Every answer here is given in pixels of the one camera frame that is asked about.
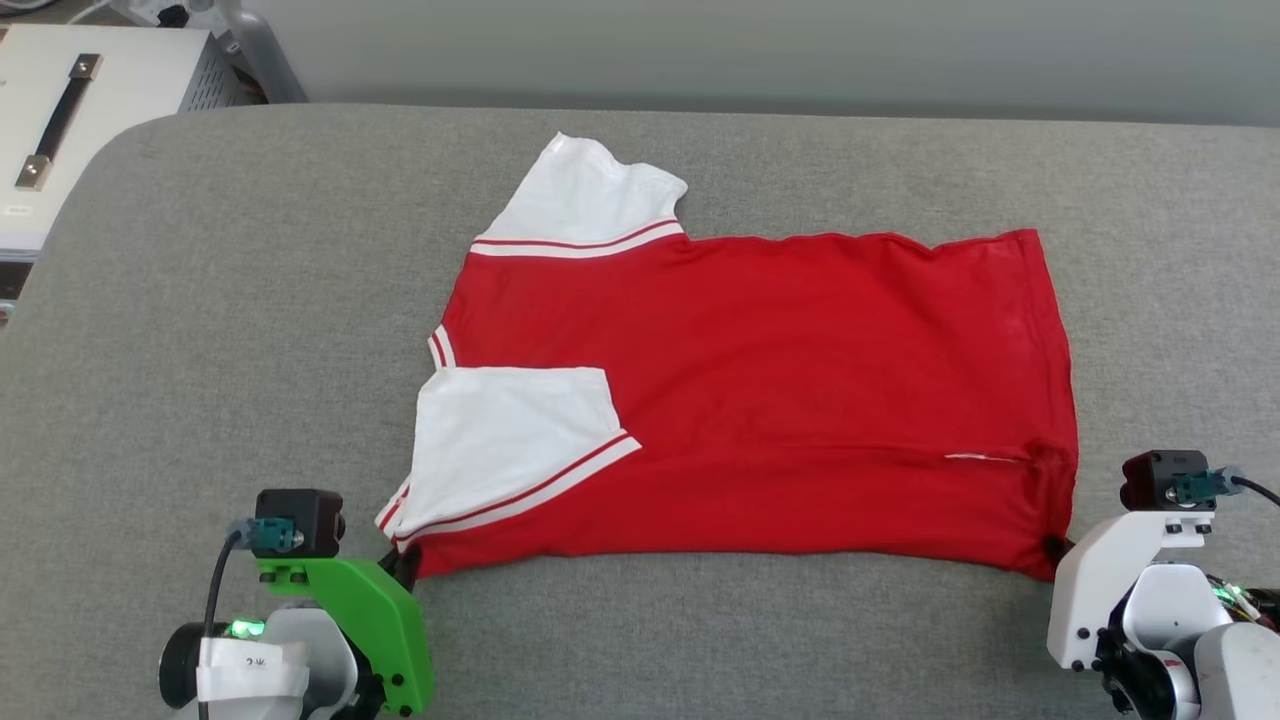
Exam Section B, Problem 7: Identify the red and white basketball jersey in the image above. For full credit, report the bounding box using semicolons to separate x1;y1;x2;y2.
375;132;1081;584

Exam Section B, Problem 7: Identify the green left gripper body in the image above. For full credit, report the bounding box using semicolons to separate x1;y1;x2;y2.
257;555;437;719

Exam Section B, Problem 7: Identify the left teal plug black cable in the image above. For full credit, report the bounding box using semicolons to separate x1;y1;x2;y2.
200;517;303;720

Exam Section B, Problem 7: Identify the right teal plug black cable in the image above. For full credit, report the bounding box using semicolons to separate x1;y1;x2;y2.
1172;465;1280;509

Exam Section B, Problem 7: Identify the white paper label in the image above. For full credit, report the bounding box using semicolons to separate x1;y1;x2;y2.
196;636;312;703

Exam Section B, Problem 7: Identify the teal plug black cable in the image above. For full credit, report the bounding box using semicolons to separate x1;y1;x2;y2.
200;517;303;720
1172;465;1280;509

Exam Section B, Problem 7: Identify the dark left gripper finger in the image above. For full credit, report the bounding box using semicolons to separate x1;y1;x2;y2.
385;545;424;594

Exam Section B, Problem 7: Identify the grey partition post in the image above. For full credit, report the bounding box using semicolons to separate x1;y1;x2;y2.
212;0;309;105

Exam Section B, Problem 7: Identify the white metal case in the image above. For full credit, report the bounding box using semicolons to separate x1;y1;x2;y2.
0;25;247;263

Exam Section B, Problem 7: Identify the black case handle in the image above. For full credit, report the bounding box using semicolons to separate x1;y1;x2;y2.
14;53;105;192

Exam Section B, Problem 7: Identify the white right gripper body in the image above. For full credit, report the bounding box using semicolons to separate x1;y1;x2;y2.
1047;510;1217;673

